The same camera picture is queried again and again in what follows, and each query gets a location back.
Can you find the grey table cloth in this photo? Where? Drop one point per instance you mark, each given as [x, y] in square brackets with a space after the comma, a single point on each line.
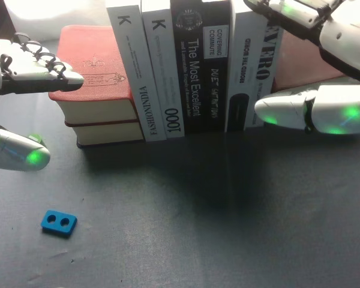
[180, 240]

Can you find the blue two-hole block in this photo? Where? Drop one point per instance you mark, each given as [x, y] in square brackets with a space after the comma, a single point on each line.
[58, 222]

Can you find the white 1000 book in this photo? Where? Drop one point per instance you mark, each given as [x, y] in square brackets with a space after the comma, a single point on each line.
[165, 66]

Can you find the white FASHIONINDIA book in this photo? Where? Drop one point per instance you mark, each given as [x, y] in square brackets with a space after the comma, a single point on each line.
[135, 60]

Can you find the black COVERING COMMUTE book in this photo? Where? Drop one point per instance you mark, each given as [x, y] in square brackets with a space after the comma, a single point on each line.
[217, 99]

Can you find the black The Most Excellent book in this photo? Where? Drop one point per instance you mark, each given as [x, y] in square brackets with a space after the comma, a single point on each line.
[186, 99]

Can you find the green cylinder block letter N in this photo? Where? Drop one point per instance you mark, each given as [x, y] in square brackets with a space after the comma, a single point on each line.
[36, 138]

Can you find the white book black spine label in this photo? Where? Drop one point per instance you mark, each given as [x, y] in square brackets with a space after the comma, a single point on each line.
[240, 87]

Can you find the white EVERO book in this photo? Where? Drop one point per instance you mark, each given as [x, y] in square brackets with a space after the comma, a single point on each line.
[265, 60]

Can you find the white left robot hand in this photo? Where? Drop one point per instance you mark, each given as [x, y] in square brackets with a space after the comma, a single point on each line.
[27, 72]

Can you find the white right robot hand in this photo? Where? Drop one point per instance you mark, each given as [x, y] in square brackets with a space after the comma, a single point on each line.
[345, 36]

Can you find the red hardcover book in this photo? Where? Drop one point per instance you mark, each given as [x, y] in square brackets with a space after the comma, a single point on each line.
[300, 60]
[93, 48]
[108, 132]

